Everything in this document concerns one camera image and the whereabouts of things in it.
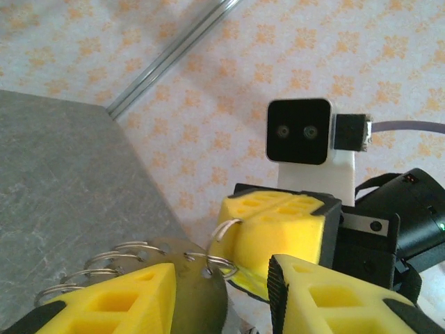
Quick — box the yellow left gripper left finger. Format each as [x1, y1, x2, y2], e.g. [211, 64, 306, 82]
[0, 262, 178, 334]

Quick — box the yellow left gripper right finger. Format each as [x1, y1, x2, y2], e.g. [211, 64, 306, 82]
[267, 253, 445, 334]

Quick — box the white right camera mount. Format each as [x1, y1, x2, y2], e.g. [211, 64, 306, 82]
[277, 152, 356, 207]

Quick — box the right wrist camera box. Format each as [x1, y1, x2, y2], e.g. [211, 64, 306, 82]
[266, 98, 337, 166]

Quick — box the aluminium frame post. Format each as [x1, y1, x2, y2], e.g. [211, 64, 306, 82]
[106, 0, 244, 119]

